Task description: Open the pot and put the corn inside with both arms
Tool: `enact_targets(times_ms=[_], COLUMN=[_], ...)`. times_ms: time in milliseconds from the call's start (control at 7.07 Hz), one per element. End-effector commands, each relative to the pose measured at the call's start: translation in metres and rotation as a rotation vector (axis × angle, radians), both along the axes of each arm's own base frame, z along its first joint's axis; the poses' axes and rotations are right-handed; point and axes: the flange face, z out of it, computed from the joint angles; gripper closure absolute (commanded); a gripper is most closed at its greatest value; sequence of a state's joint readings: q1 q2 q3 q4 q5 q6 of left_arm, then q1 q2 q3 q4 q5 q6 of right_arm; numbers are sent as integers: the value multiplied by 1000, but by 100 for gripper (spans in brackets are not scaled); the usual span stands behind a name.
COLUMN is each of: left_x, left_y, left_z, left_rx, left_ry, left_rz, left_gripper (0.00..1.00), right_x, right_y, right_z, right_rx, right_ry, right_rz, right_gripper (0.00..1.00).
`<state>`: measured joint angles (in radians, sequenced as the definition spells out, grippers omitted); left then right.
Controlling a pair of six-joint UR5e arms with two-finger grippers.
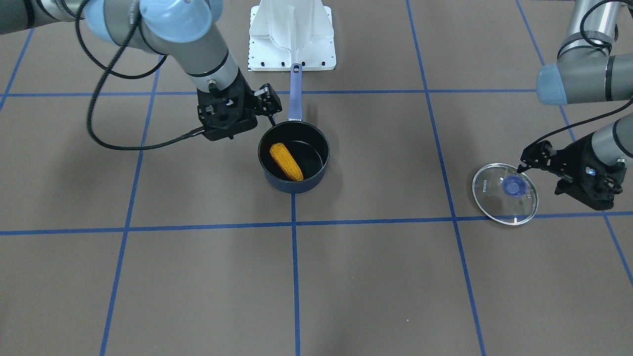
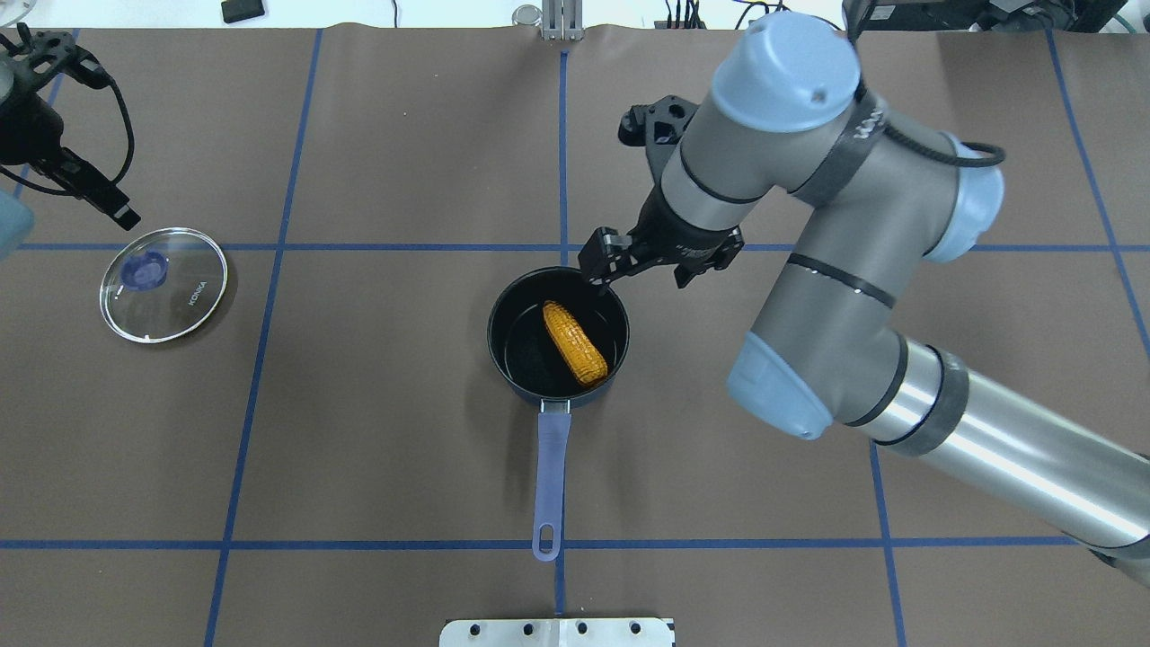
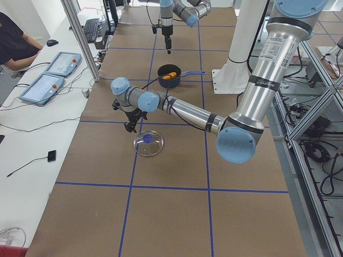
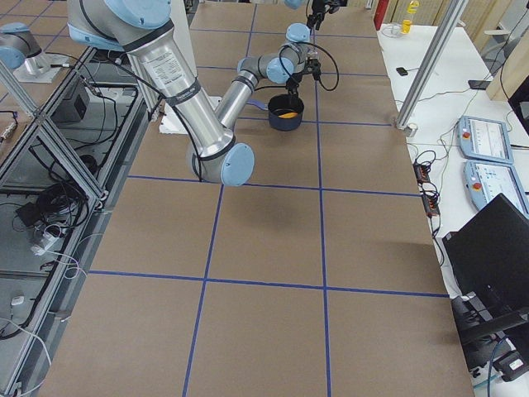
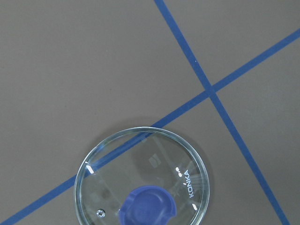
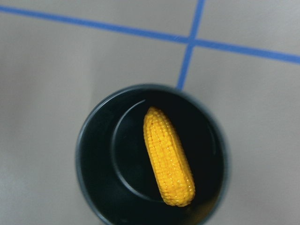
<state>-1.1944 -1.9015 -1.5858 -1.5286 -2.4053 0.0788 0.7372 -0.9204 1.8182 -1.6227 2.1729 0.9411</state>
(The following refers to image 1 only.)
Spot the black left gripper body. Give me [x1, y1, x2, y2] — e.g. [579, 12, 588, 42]
[518, 135, 627, 211]

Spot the glass pot lid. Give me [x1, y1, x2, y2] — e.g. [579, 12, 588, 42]
[472, 164, 540, 226]

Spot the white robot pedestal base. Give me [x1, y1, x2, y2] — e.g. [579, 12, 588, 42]
[247, 0, 337, 72]

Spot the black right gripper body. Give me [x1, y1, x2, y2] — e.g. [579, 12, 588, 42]
[197, 70, 282, 140]

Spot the dark blue saucepan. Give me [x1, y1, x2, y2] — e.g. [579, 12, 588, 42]
[258, 63, 330, 194]

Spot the yellow corn cob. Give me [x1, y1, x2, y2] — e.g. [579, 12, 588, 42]
[269, 143, 304, 181]

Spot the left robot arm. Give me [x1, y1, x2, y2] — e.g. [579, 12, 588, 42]
[518, 0, 633, 211]

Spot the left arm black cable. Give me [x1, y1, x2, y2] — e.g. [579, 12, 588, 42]
[524, 0, 633, 149]

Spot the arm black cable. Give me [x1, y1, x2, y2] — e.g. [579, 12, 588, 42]
[74, 0, 206, 151]
[524, 0, 633, 149]

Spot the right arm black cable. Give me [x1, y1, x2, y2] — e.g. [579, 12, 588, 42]
[74, 0, 206, 151]

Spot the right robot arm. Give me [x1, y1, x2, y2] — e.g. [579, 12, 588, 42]
[1, 0, 282, 150]

